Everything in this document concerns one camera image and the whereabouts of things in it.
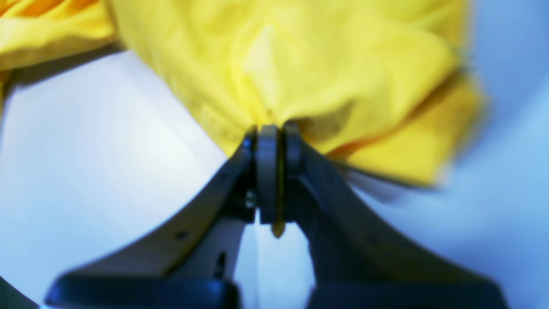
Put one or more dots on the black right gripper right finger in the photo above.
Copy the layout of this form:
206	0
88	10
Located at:
360	261

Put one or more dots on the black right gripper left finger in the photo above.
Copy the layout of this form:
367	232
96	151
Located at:
189	261

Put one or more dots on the orange yellow t-shirt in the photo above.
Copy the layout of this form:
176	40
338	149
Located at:
377	85

